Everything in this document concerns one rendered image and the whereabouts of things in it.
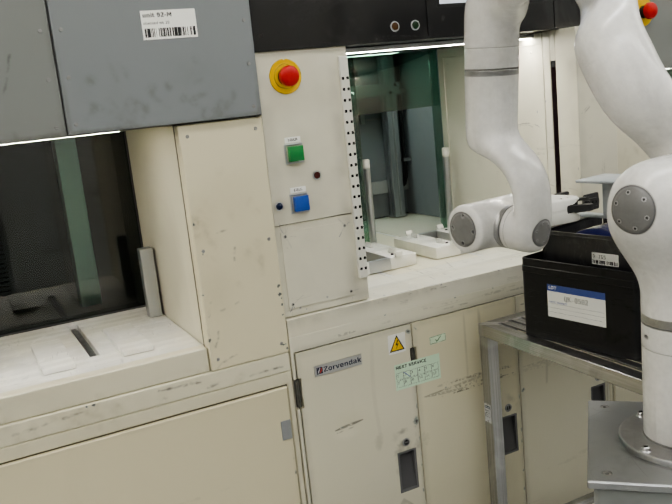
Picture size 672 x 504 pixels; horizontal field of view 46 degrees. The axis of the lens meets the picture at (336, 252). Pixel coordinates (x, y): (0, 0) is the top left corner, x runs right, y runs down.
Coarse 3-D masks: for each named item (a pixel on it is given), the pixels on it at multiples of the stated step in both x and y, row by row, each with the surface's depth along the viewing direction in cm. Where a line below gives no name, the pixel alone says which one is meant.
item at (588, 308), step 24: (528, 264) 164; (552, 264) 159; (528, 288) 165; (552, 288) 160; (576, 288) 155; (600, 288) 151; (624, 288) 146; (528, 312) 167; (552, 312) 161; (576, 312) 156; (600, 312) 152; (624, 312) 148; (552, 336) 163; (576, 336) 158; (600, 336) 153; (624, 336) 149
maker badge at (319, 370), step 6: (360, 354) 169; (336, 360) 166; (342, 360) 167; (348, 360) 168; (354, 360) 168; (360, 360) 169; (318, 366) 165; (324, 366) 165; (330, 366) 166; (336, 366) 167; (342, 366) 167; (348, 366) 168; (318, 372) 165; (324, 372) 165; (330, 372) 166
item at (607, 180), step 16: (592, 176) 164; (608, 176) 162; (608, 192) 159; (576, 224) 170; (592, 224) 174; (560, 240) 161; (576, 240) 157; (592, 240) 154; (608, 240) 151; (544, 256) 165; (560, 256) 161; (576, 256) 158; (592, 256) 155; (608, 256) 152
